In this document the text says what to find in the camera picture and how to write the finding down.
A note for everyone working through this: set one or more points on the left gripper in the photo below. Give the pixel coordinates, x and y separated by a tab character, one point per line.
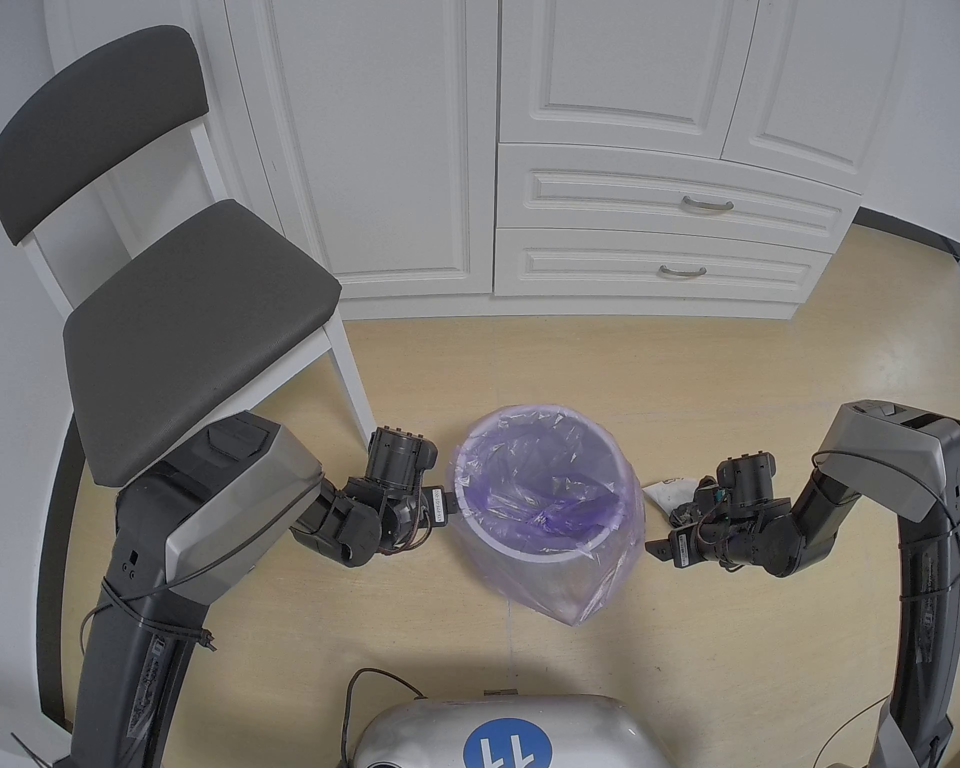
427	514

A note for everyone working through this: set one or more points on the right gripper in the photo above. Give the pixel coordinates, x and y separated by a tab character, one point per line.
709	544

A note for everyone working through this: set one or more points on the white printed wrapper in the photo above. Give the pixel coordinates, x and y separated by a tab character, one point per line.
664	493

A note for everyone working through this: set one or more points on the purple plastic bag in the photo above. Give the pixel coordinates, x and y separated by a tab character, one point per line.
525	510

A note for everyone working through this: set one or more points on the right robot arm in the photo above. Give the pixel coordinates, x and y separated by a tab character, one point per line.
885	457

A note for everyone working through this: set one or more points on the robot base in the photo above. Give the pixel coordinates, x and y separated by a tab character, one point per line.
420	739

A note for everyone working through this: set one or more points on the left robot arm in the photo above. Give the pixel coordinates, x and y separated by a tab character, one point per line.
225	510

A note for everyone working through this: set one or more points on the white trash bin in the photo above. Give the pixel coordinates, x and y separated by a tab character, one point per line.
495	541

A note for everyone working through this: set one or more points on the white chair dark grey cushions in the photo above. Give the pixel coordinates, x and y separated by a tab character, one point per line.
195	322

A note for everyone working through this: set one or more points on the white wardrobe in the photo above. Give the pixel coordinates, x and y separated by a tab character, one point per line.
375	150

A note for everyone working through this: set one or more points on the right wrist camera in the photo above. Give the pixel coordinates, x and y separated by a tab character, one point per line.
709	496

